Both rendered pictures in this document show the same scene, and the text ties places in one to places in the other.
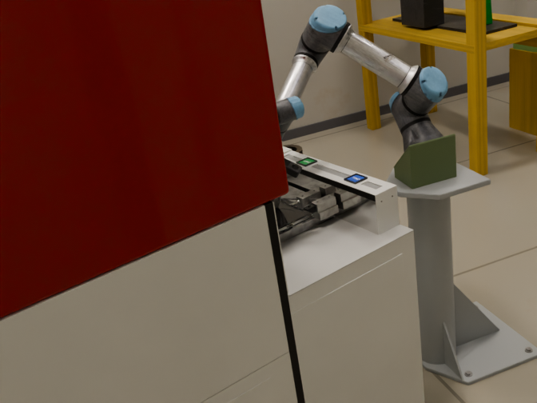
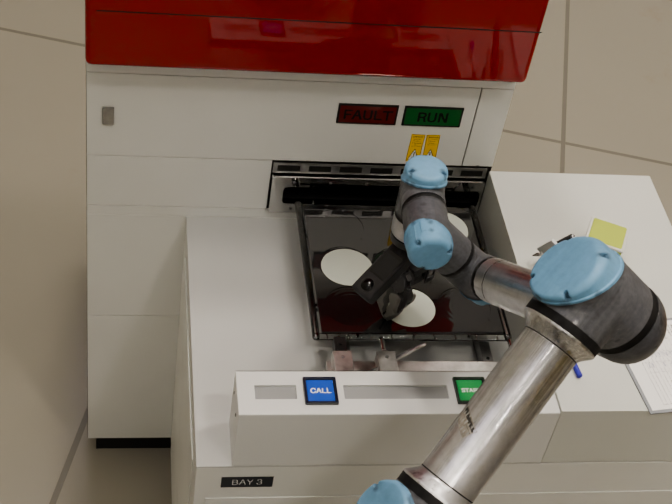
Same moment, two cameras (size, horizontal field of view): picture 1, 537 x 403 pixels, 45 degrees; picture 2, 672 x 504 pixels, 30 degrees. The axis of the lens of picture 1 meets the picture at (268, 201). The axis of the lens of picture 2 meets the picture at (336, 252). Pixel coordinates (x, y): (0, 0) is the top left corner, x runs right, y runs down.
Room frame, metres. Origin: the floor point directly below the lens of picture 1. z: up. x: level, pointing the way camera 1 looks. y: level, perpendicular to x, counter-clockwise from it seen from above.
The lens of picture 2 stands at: (2.38, -1.60, 2.57)
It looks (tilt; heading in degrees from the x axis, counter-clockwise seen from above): 43 degrees down; 108
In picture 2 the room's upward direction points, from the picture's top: 11 degrees clockwise
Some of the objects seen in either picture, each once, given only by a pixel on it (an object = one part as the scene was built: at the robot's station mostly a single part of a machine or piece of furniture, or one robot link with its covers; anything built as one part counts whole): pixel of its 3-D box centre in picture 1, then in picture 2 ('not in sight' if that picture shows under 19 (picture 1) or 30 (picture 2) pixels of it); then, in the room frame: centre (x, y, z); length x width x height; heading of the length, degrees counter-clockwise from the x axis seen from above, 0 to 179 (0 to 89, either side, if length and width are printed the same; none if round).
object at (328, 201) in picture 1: (324, 202); (343, 372); (1.98, -0.18, 0.89); 0.08 x 0.03 x 0.03; 122
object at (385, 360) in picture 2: (308, 197); (387, 372); (2.04, -0.14, 0.89); 0.08 x 0.03 x 0.03; 122
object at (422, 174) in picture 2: not in sight; (421, 191); (2.00, -0.02, 1.21); 0.09 x 0.08 x 0.11; 117
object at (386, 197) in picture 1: (332, 189); (391, 417); (2.09, -0.23, 0.89); 0.55 x 0.09 x 0.14; 32
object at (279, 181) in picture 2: not in sight; (376, 195); (1.83, 0.29, 0.89); 0.44 x 0.02 x 0.10; 32
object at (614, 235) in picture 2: not in sight; (602, 245); (2.30, 0.28, 1.00); 0.07 x 0.07 x 0.07; 6
